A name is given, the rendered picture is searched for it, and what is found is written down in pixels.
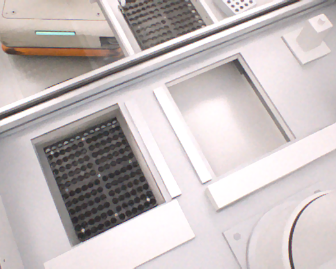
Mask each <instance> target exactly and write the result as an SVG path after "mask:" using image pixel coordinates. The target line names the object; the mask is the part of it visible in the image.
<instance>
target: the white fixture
mask: <svg viewBox="0 0 336 269"><path fill-rule="evenodd" d="M332 27H333V26H332V24H331V23H330V22H329V20H328V18H327V16H325V15H324V14H322V15H318V16H316V17H313V18H311V19H309V20H308V21H307V23H306V24H305V25H304V26H303V27H301V28H299V29H297V30H294V31H292V32H290V33H286V34H284V35H282V39H283V40H284V42H285V43H286V44H287V45H288V46H289V49H290V50H291V51H292V53H293V55H295V57H296V58H297V59H298V61H299V62H300V63H301V65H304V64H306V63H308V62H311V61H312V60H316V59H318V58H321V57H322V56H325V55H327V54H329V53H331V50H330V49H329V48H328V46H327V45H326V44H325V43H324V41H323V39H324V38H325V37H326V35H327V34H328V33H329V31H330V29H331V28H332Z"/></svg>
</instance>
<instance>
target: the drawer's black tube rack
mask: <svg viewBox="0 0 336 269"><path fill-rule="evenodd" d="M46 157H47V160H48V162H49V164H50V166H51V169H52V174H53V176H54V178H55V180H56V183H57V185H58V188H59V191H60V193H61V196H62V197H63V200H64V203H65V205H66V209H67V211H68V214H69V217H70V219H71V221H72V224H73V226H74V229H75V230H76V229H77V230H76V233H77V236H78V238H79V241H80V242H85V241H87V240H89V239H91V238H93V237H94V236H96V235H98V234H101V233H103V232H106V231H108V230H110V229H112V228H114V227H116V226H118V225H119V224H122V223H124V222H127V221H129V220H131V219H132V218H134V217H136V216H138V215H140V214H142V213H145V212H146V211H148V210H151V209H154V208H156V207H157V205H158V203H157V201H156V198H155V197H154V195H153V193H152V190H151V189H150V186H149V185H148V183H147V181H146V179H145V175H144V173H143V171H142V169H141V168H140V166H139V164H138V162H137V160H136V157H135V155H134V153H133V152H132V150H131V148H130V146H129V142H128V140H127V138H126V137H125V135H124V132H123V131H122V128H121V127H120V124H117V125H113V127H110V128H108V129H106V130H103V131H101V132H99V133H97V134H95V135H93V136H89V137H87V138H82V140H79V141H78V142H75V143H73V144H71V145H69V146H66V147H64V148H62V149H60V150H58V151H54V152H53V151H51V153H50V154H48V155H46ZM57 180H58V181H57ZM64 198H65V199H64ZM80 238H81V239H80Z"/></svg>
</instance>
